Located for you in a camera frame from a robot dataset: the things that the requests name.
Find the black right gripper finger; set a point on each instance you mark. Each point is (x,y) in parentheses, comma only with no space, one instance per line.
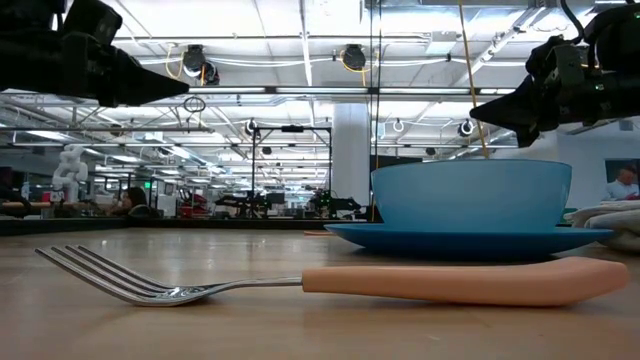
(520,107)

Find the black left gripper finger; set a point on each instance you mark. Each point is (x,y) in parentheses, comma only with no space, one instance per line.
(135,82)

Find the light blue bowl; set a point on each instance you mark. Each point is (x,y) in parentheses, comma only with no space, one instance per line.
(470,195)

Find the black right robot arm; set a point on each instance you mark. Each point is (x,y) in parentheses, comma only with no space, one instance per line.
(617,35)

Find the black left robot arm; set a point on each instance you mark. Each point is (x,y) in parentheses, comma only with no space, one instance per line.
(25,12)

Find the person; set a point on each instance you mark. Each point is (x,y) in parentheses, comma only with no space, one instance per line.
(622,185)
(132,202)

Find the white robot figure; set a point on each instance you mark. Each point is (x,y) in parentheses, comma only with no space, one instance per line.
(70,172)

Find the white checked folded cloth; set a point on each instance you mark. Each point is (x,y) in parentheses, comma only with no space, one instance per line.
(615,220)

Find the blue plate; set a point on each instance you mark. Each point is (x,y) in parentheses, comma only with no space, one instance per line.
(465,242)

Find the white column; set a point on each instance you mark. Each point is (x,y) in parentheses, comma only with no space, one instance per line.
(351,150)

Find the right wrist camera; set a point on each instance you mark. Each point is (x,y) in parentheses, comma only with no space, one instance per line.
(557,57)

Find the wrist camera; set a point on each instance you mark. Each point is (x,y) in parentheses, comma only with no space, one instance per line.
(92,22)
(557,57)

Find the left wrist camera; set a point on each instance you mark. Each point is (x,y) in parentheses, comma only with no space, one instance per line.
(92,22)

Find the black table frame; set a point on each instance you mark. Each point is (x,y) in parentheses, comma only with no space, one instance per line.
(150,223)

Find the black metal frame rig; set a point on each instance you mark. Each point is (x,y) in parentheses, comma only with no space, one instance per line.
(292,129)

